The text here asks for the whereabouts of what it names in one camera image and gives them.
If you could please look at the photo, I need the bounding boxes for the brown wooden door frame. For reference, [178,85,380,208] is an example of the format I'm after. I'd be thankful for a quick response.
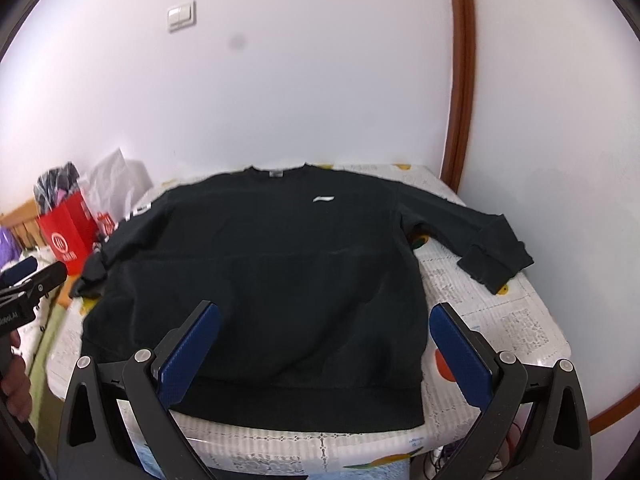
[440,0,477,192]

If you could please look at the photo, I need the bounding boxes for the black cables under table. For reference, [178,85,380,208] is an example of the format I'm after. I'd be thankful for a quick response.
[422,421,522,480]

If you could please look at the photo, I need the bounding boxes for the plaid cloth in bag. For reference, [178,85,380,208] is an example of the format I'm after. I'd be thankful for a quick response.
[34,162,79,214]

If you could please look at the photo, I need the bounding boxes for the red paper bag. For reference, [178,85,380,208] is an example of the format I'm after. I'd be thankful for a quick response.
[37,192,99,276]

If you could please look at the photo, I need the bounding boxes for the white wall switch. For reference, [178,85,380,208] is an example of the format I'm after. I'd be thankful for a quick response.
[166,0,196,32]

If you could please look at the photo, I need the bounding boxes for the wooden bed headboard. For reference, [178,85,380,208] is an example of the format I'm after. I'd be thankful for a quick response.
[1,198,47,250]

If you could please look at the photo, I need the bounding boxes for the green bed sheet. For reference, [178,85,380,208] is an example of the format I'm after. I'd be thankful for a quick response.
[29,304,66,466]

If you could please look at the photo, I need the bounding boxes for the blue jeans leg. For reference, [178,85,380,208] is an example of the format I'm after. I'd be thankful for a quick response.
[307,458,410,480]

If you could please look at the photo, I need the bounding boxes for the person's left hand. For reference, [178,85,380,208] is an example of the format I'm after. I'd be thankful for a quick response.
[1,353,32,422]

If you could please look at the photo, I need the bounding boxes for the brown baseboard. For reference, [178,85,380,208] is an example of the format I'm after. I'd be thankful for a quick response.
[589,386,640,436]

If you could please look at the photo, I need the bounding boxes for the black sweatshirt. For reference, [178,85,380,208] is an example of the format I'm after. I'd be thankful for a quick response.
[75,166,532,434]

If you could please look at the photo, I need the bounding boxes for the wooden nightstand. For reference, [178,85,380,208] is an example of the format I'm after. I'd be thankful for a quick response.
[55,275,78,309]

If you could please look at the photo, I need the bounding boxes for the fruit print tablecloth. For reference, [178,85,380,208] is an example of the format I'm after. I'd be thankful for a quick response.
[45,161,573,476]

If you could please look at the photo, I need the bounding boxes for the white Miniso bag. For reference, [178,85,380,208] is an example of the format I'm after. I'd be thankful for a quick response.
[78,148,152,237]

